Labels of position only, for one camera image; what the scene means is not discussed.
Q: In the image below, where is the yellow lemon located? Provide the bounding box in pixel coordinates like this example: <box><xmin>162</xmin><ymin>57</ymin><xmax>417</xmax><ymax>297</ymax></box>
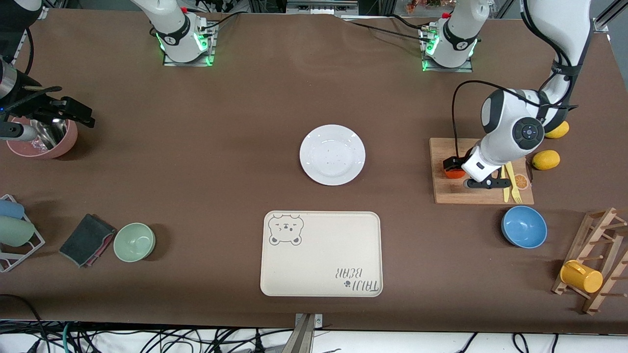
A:
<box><xmin>545</xmin><ymin>120</ymin><xmax>570</xmax><ymax>139</ymax></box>
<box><xmin>532</xmin><ymin>150</ymin><xmax>561</xmax><ymax>171</ymax></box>

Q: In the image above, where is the white round plate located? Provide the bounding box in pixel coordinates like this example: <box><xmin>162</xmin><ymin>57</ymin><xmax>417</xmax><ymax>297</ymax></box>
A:
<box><xmin>299</xmin><ymin>124</ymin><xmax>366</xmax><ymax>186</ymax></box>

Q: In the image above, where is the metal scoop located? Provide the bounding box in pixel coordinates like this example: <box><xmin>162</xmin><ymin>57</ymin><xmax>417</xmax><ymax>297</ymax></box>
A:
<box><xmin>29</xmin><ymin>118</ymin><xmax>69</xmax><ymax>150</ymax></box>

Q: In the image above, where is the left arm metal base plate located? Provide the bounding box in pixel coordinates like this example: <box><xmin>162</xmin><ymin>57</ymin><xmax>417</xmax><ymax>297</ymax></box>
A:
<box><xmin>419</xmin><ymin>25</ymin><xmax>474</xmax><ymax>73</ymax></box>

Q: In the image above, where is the pale green cup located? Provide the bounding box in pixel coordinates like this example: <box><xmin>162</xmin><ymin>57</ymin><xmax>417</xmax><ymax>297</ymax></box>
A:
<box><xmin>0</xmin><ymin>216</ymin><xmax>36</xmax><ymax>248</ymax></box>

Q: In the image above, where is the wooden peg drying rack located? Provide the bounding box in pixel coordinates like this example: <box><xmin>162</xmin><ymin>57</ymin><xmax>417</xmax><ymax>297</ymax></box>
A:
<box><xmin>551</xmin><ymin>207</ymin><xmax>628</xmax><ymax>315</ymax></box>

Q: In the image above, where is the aluminium frame profile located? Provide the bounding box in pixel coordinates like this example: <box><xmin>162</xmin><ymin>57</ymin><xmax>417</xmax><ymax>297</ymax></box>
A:
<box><xmin>248</xmin><ymin>0</ymin><xmax>398</xmax><ymax>18</ymax></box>
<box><xmin>591</xmin><ymin>0</ymin><xmax>628</xmax><ymax>34</ymax></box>

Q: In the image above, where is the wooden cutting board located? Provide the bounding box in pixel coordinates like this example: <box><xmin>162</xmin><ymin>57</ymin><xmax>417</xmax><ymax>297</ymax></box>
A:
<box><xmin>429</xmin><ymin>137</ymin><xmax>535</xmax><ymax>205</ymax></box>

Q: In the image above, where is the black cable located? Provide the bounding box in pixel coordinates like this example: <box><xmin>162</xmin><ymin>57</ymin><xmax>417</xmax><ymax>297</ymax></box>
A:
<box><xmin>451</xmin><ymin>0</ymin><xmax>579</xmax><ymax>160</ymax></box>
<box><xmin>343</xmin><ymin>19</ymin><xmax>435</xmax><ymax>42</ymax></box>
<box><xmin>24</xmin><ymin>28</ymin><xmax>36</xmax><ymax>75</ymax></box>
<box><xmin>196</xmin><ymin>11</ymin><xmax>248</xmax><ymax>32</ymax></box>

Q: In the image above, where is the white wire rack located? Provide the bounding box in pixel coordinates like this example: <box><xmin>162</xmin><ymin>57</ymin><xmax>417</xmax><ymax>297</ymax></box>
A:
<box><xmin>0</xmin><ymin>194</ymin><xmax>46</xmax><ymax>273</ymax></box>

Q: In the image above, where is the light blue cup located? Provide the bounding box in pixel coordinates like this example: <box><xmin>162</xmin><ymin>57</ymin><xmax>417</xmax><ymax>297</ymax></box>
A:
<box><xmin>0</xmin><ymin>199</ymin><xmax>25</xmax><ymax>220</ymax></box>

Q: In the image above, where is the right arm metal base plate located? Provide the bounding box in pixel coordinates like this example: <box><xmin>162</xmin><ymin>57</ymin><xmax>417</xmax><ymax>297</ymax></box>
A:
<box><xmin>163</xmin><ymin>22</ymin><xmax>216</xmax><ymax>67</ymax></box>

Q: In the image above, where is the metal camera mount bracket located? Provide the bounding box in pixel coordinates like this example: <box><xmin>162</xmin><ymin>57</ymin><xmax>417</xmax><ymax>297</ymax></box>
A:
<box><xmin>293</xmin><ymin>313</ymin><xmax>324</xmax><ymax>353</ymax></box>

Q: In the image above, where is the yellow cup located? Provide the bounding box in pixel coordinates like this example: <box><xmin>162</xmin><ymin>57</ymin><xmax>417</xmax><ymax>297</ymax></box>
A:
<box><xmin>560</xmin><ymin>259</ymin><xmax>604</xmax><ymax>294</ymax></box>

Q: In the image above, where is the blue bowl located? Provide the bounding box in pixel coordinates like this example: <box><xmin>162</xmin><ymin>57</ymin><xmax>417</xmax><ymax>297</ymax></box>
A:
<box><xmin>500</xmin><ymin>205</ymin><xmax>548</xmax><ymax>250</ymax></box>

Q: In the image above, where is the pink bowl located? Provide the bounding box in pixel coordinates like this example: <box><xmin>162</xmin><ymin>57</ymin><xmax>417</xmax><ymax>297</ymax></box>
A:
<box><xmin>6</xmin><ymin>116</ymin><xmax>79</xmax><ymax>159</ymax></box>

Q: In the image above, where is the pale green bowl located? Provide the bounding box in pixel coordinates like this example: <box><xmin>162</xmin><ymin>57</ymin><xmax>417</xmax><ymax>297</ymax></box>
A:
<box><xmin>113</xmin><ymin>222</ymin><xmax>157</xmax><ymax>263</ymax></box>

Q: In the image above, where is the dark grey folded cloth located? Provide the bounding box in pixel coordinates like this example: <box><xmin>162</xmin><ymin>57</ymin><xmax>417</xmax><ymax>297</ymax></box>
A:
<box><xmin>58</xmin><ymin>213</ymin><xmax>117</xmax><ymax>268</ymax></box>

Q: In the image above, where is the cream bear print tray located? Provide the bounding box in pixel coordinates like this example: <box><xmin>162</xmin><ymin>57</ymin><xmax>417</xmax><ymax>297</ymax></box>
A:
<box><xmin>260</xmin><ymin>210</ymin><xmax>384</xmax><ymax>298</ymax></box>

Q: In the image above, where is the yellow plastic fork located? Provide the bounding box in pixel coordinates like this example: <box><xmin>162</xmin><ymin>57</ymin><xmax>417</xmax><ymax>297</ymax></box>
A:
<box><xmin>505</xmin><ymin>162</ymin><xmax>523</xmax><ymax>204</ymax></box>

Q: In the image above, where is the yellow plastic knife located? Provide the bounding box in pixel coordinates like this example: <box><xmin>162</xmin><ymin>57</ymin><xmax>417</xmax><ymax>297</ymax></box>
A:
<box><xmin>499</xmin><ymin>166</ymin><xmax>511</xmax><ymax>203</ymax></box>

